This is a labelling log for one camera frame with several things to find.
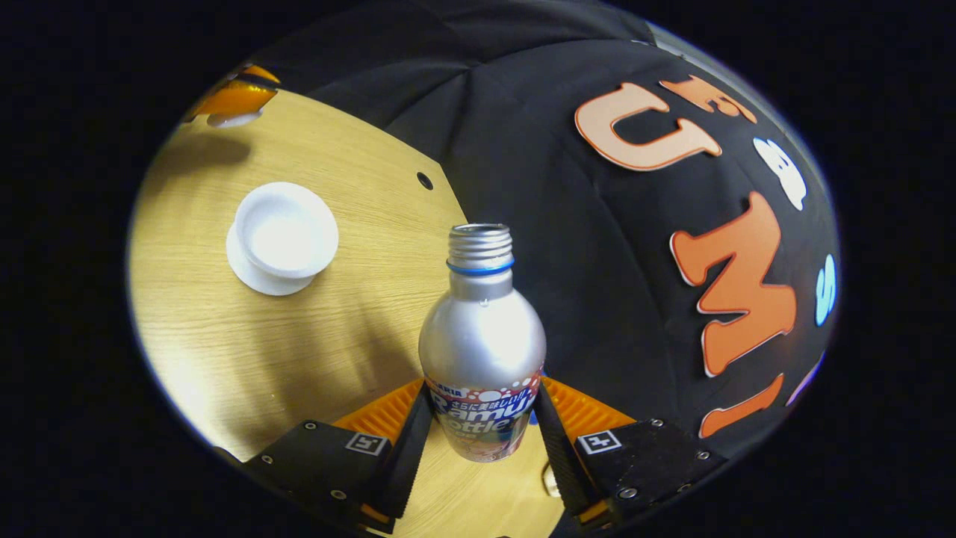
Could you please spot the white teacup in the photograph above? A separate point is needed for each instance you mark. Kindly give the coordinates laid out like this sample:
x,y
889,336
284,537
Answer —
x,y
287,235

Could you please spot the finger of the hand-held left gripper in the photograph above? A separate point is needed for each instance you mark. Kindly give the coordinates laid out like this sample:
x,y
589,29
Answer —
x,y
235,99
261,73

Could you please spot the white saucer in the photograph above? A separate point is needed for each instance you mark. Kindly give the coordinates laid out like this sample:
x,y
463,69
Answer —
x,y
258,280

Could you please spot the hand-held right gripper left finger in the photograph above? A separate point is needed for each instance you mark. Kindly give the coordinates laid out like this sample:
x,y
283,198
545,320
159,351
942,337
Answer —
x,y
407,456

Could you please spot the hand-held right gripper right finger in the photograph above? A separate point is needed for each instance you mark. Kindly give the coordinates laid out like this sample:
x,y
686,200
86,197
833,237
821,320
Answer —
x,y
556,456

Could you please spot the silver water bottle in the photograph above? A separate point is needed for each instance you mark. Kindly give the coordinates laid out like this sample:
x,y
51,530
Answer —
x,y
482,351

